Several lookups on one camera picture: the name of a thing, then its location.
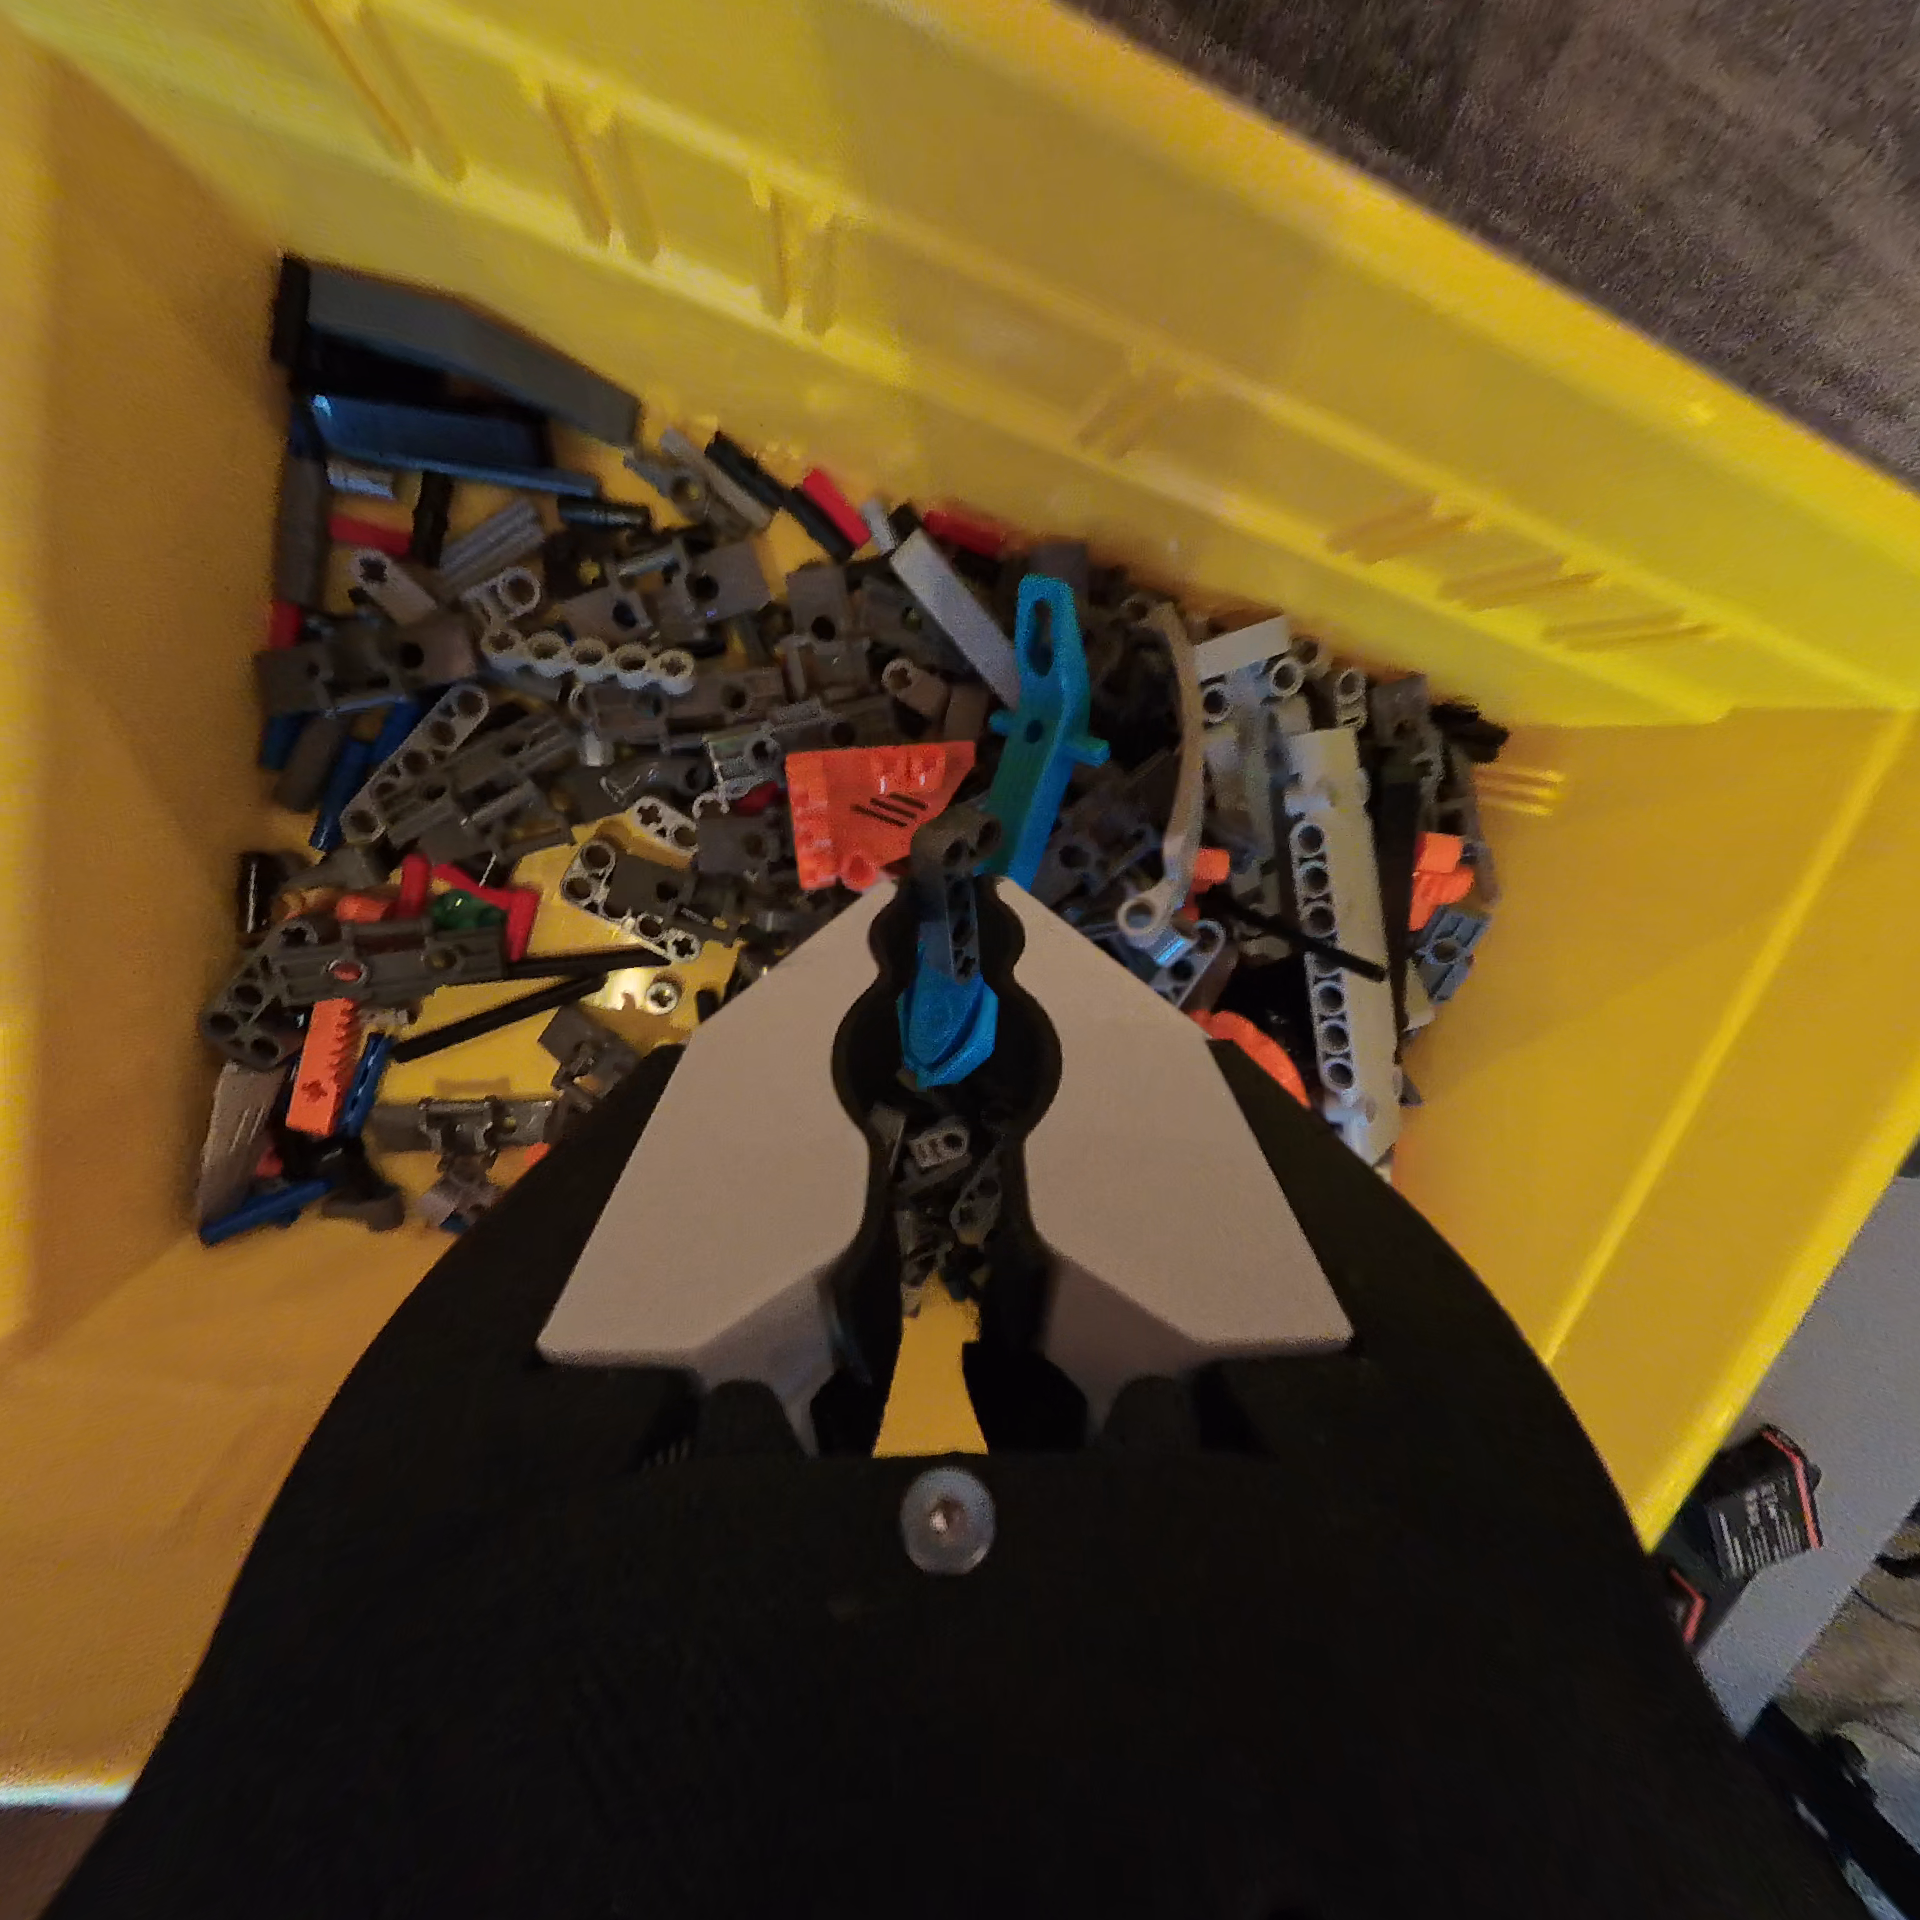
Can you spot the orange fin panel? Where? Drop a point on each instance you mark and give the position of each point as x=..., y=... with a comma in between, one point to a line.
x=878, y=809

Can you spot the blue plastic separator tool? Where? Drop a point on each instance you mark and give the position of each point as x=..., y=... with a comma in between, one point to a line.
x=1050, y=705

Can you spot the black battery with grey label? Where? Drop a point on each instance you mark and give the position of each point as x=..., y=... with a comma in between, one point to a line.
x=1747, y=1516

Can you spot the yellow plastic bin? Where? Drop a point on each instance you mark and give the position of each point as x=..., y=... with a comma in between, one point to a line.
x=1348, y=375

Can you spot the orange toothed rack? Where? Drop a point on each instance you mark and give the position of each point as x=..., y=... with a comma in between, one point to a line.
x=323, y=1065

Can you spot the dark grey curved panel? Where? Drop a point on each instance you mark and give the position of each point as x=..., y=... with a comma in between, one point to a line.
x=451, y=338

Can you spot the pile of small building parts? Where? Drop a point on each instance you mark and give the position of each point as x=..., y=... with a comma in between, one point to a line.
x=674, y=674

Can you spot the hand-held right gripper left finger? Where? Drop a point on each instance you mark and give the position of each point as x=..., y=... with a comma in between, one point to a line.
x=721, y=1200

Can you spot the long grey pin-hole panel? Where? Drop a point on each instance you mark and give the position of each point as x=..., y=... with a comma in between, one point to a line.
x=1328, y=930

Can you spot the grey arc-shaped panel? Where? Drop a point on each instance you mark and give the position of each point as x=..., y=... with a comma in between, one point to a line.
x=1184, y=751

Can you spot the orange round wheel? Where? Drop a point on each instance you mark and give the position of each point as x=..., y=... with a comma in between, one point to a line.
x=1252, y=1050

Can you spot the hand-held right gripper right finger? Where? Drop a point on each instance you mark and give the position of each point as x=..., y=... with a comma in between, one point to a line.
x=1170, y=1200

